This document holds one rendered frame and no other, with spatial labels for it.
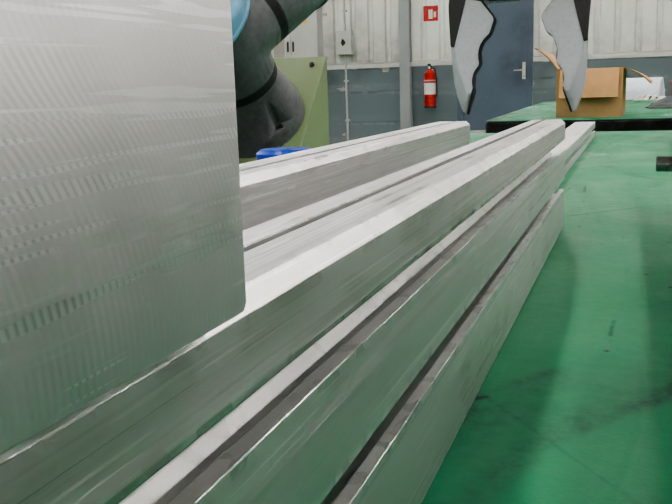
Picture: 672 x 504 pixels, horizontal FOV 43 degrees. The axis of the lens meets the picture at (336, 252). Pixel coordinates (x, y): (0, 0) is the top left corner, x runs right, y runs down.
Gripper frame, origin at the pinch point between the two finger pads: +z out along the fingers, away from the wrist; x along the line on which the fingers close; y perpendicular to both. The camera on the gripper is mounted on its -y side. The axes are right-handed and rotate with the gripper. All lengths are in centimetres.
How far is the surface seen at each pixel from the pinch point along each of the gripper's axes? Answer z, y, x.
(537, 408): 9.9, -42.2, -6.2
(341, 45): -60, 1070, 381
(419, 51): -48, 1084, 274
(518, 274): 7.6, -31.0, -4.1
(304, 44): -64, 1055, 430
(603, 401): 9.9, -41.0, -8.4
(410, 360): 5, -52, -4
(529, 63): -25, 1082, 126
